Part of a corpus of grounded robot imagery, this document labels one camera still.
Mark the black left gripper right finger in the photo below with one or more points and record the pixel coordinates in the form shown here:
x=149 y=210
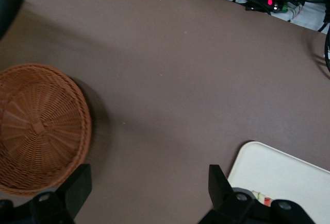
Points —
x=219 y=185

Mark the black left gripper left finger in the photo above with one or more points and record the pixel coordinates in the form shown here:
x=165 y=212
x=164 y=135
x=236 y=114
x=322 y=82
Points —
x=77 y=185

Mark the plastic-wrapped triangle sandwich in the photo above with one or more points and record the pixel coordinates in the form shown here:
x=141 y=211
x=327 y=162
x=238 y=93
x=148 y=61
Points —
x=261 y=198

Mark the cream plastic tray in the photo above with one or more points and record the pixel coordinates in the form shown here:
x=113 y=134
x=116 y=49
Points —
x=278 y=172

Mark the brown woven wicker basket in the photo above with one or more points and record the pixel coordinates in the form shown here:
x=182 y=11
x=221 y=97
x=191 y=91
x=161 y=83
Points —
x=38 y=131

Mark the circuit board with red LED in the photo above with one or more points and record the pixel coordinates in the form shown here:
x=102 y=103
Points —
x=273 y=2

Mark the dark rounded object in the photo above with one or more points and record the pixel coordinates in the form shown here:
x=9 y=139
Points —
x=10 y=0

